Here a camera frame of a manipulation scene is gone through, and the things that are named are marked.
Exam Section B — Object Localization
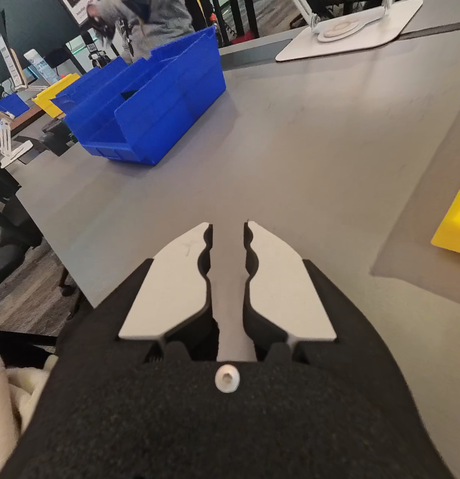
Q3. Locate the computer monitor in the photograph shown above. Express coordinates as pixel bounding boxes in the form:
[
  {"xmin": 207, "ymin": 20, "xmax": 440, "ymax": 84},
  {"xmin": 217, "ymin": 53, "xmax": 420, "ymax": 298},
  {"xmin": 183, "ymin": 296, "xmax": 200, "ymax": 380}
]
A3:
[{"xmin": 0, "ymin": 0, "xmax": 82, "ymax": 89}]

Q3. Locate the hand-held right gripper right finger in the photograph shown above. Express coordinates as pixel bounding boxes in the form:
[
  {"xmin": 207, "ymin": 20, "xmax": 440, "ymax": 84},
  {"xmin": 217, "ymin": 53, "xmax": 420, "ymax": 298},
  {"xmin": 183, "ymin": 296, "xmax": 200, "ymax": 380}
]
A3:
[{"xmin": 243, "ymin": 221, "xmax": 338, "ymax": 342}]

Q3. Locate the black office chair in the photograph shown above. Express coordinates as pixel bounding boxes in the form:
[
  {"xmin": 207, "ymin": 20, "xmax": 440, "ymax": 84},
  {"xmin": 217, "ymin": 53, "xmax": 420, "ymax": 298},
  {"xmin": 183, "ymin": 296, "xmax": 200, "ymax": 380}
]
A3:
[{"xmin": 0, "ymin": 165, "xmax": 44, "ymax": 293}]

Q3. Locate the blue storage bin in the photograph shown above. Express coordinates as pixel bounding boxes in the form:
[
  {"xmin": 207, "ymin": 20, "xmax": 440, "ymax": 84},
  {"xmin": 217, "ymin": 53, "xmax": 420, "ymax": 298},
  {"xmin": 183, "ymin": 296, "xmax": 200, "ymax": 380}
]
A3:
[
  {"xmin": 63, "ymin": 24, "xmax": 227, "ymax": 166},
  {"xmin": 0, "ymin": 93, "xmax": 31, "ymax": 130},
  {"xmin": 51, "ymin": 56, "xmax": 153, "ymax": 113}
]

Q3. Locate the yellow storage bin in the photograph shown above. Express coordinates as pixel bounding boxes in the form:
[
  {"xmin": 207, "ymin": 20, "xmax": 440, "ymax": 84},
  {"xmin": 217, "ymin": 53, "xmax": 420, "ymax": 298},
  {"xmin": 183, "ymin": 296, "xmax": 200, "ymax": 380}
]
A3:
[
  {"xmin": 32, "ymin": 73, "xmax": 82, "ymax": 117},
  {"xmin": 431, "ymin": 183, "xmax": 460, "ymax": 257}
]

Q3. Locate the white stand base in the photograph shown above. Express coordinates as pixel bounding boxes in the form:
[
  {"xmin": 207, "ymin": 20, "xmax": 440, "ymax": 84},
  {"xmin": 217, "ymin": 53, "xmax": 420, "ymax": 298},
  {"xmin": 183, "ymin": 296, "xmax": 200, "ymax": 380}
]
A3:
[{"xmin": 275, "ymin": 0, "xmax": 424, "ymax": 63}]

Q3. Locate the black electronic equipment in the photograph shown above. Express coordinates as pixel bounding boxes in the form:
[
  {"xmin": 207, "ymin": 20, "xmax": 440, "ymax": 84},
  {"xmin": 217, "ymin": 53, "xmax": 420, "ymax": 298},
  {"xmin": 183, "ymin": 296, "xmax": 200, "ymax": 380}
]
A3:
[{"xmin": 41, "ymin": 119, "xmax": 80, "ymax": 156}]

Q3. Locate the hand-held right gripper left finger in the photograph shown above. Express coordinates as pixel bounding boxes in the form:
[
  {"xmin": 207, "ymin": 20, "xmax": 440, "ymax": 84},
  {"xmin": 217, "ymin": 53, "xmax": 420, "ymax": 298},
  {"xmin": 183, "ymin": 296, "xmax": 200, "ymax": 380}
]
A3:
[{"xmin": 118, "ymin": 223, "xmax": 214, "ymax": 341}]

